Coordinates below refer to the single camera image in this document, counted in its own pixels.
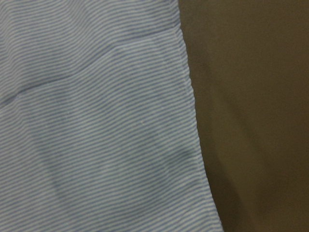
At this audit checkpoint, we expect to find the light blue striped shirt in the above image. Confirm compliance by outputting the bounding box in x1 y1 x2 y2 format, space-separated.
0 0 223 232

